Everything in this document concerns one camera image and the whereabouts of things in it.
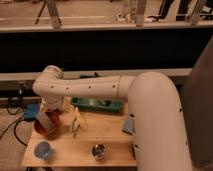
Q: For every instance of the wooden tongs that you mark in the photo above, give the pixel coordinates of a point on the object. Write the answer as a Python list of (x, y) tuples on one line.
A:
[(78, 122)]

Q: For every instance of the orange bowl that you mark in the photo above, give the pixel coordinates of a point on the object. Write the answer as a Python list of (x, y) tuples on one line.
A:
[(54, 117)]

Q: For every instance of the blue box on floor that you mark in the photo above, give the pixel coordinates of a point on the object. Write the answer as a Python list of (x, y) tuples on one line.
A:
[(31, 112)]

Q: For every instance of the beige rectangular eraser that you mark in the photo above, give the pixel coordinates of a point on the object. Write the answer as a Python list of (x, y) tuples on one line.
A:
[(46, 122)]

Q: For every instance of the blue sponge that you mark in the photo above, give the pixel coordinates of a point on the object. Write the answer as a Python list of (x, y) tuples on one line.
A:
[(128, 126)]

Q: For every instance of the small steel cup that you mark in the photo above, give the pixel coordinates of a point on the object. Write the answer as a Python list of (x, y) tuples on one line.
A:
[(98, 151)]

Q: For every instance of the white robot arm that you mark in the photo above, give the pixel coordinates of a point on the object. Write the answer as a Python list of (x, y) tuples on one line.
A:
[(159, 132)]

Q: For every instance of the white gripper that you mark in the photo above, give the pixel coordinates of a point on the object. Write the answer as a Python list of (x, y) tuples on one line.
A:
[(56, 106)]

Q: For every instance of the blue cup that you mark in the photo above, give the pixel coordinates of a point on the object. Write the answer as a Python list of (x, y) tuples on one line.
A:
[(43, 150)]

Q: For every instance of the green plastic tray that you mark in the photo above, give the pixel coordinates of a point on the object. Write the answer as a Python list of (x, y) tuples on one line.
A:
[(96, 103)]

